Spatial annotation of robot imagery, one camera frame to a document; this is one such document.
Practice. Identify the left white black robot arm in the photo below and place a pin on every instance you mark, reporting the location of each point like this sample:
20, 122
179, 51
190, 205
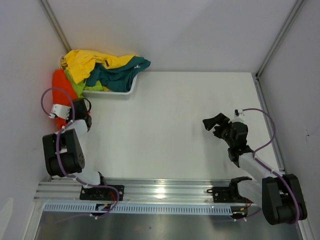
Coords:
63, 153

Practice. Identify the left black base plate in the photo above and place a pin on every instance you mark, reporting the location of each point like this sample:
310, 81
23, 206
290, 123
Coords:
98, 194

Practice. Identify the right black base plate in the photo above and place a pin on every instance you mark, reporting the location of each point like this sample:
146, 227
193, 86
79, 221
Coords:
226, 195

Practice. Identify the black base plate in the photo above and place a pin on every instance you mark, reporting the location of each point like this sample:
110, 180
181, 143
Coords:
98, 194
226, 195

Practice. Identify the white plastic bin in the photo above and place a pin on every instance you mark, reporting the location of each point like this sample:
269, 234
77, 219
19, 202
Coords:
111, 94

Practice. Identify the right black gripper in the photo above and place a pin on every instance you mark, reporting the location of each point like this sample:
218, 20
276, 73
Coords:
219, 119

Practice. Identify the aluminium mounting rail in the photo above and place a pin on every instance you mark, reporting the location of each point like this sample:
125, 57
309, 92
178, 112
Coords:
148, 191

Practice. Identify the lime green shorts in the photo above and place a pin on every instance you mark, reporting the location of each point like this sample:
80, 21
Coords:
80, 87

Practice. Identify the yellow shorts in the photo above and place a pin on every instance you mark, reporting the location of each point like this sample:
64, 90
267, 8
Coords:
80, 63

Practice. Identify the white slotted cable duct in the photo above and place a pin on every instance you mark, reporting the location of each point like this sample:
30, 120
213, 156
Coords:
135, 208

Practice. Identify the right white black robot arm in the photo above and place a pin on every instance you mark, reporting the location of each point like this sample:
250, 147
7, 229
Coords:
278, 195

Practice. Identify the teal shorts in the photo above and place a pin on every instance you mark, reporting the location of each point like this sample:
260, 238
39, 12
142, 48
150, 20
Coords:
120, 79

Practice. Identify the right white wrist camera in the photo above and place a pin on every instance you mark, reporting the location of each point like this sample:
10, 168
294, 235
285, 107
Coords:
238, 116

